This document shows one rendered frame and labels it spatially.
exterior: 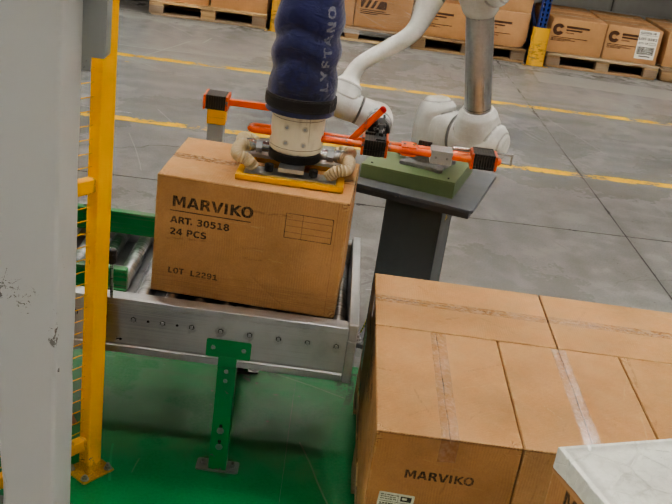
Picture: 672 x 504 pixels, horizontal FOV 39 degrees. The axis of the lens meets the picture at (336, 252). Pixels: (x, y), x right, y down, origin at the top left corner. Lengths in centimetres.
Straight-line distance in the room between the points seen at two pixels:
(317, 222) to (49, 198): 110
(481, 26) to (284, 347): 133
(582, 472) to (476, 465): 94
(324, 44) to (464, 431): 120
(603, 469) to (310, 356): 142
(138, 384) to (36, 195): 171
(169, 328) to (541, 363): 116
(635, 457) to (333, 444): 178
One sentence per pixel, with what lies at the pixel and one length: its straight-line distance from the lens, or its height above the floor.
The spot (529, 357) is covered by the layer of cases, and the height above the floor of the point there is 54.
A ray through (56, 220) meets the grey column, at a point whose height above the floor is 116.
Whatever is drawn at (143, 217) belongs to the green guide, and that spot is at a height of 63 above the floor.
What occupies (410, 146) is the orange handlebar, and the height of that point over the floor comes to 110.
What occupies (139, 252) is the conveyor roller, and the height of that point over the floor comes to 55.
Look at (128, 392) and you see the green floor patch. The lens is 364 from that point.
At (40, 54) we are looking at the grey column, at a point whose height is 150.
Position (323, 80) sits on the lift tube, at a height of 128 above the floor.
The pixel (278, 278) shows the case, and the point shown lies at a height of 66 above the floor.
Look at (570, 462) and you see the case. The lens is 178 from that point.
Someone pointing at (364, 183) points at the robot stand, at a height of 75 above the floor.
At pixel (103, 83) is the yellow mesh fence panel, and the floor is 128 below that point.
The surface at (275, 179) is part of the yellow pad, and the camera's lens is 299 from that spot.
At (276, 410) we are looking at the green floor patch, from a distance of 360.
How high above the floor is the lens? 198
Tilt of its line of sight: 24 degrees down
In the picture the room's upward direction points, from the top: 8 degrees clockwise
